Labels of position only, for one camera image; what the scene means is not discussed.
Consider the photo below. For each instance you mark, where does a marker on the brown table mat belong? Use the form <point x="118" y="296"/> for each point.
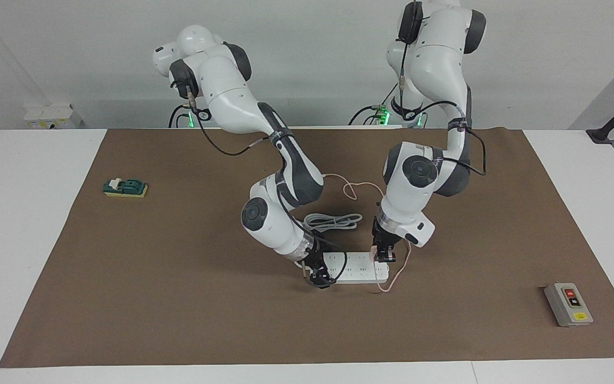
<point x="179" y="298"/>

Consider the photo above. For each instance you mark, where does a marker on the grey push-button switch box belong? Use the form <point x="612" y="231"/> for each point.
<point x="568" y="305"/>

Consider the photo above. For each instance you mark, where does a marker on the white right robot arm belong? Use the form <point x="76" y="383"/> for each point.
<point x="269" y="218"/>

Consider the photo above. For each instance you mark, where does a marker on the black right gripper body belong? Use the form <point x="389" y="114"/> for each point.
<point x="320" y="261"/>

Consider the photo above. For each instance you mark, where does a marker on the green knife switch yellow base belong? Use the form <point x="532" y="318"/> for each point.
<point x="126" y="188"/>

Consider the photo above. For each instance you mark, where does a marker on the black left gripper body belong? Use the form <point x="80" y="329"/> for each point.
<point x="384" y="234"/>

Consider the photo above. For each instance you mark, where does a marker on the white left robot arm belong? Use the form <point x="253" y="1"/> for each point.
<point x="424" y="176"/>

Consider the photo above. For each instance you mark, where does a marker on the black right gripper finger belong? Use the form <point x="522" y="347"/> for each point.
<point x="316" y="280"/>
<point x="328" y="279"/>

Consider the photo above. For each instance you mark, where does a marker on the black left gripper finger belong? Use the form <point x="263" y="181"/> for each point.
<point x="390" y="256"/>
<point x="377" y="256"/>

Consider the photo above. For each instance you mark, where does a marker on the white wall outlet box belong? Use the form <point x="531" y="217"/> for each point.
<point x="46" y="116"/>

